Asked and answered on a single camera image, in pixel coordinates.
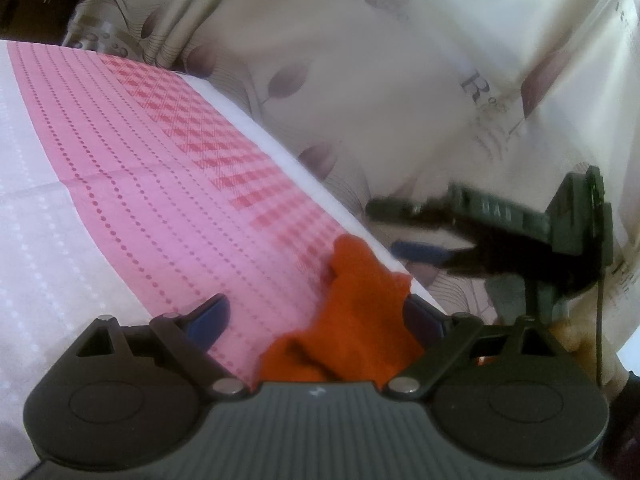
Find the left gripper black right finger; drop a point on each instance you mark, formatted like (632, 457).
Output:
(510, 395)

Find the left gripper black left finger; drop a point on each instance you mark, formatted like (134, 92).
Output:
(121, 396)

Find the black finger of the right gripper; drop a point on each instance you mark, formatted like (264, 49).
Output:
(430, 254)
(429, 214)

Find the red knit sweater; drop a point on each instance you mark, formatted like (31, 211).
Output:
(358, 335)

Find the person's hand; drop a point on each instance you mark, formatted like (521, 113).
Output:
(595, 355)

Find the beige leaf print curtain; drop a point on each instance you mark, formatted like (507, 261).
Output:
(402, 97)

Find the pink white checkered bedsheet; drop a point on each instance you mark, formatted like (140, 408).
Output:
(132, 192)

